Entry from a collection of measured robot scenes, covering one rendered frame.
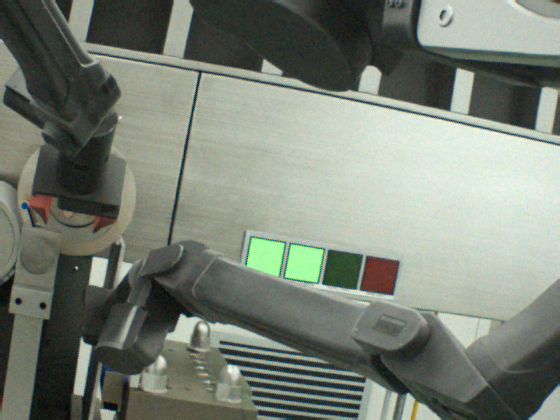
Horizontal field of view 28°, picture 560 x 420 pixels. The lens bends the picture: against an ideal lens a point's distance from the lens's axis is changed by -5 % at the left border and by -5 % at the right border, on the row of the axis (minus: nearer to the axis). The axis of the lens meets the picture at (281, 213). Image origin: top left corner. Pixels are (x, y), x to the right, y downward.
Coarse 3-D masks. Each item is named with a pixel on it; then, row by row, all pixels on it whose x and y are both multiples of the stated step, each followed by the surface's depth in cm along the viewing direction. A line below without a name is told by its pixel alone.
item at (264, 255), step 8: (256, 240) 175; (264, 240) 175; (256, 248) 175; (264, 248) 175; (272, 248) 175; (280, 248) 175; (256, 256) 175; (264, 256) 175; (272, 256) 175; (280, 256) 175; (248, 264) 175; (256, 264) 175; (264, 264) 175; (272, 264) 175; (280, 264) 175; (272, 272) 175
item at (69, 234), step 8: (120, 208) 138; (40, 216) 136; (48, 216) 136; (40, 224) 136; (48, 224) 136; (56, 224) 137; (112, 224) 138; (64, 232) 137; (72, 232) 137; (80, 232) 137; (88, 232) 137; (96, 232) 138; (104, 232) 138; (64, 240) 137; (72, 240) 137; (80, 240) 137; (88, 240) 138
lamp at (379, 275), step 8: (368, 264) 178; (376, 264) 178; (384, 264) 178; (392, 264) 179; (368, 272) 178; (376, 272) 178; (384, 272) 178; (392, 272) 179; (368, 280) 178; (376, 280) 178; (384, 280) 179; (392, 280) 179; (368, 288) 178; (376, 288) 178; (384, 288) 179; (392, 288) 179
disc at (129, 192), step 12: (48, 144) 137; (36, 156) 136; (120, 156) 138; (24, 168) 136; (24, 180) 136; (132, 180) 139; (24, 192) 137; (132, 192) 139; (132, 204) 139; (24, 216) 137; (120, 216) 139; (120, 228) 139; (96, 240) 139; (108, 240) 139; (60, 252) 138; (72, 252) 138; (84, 252) 138
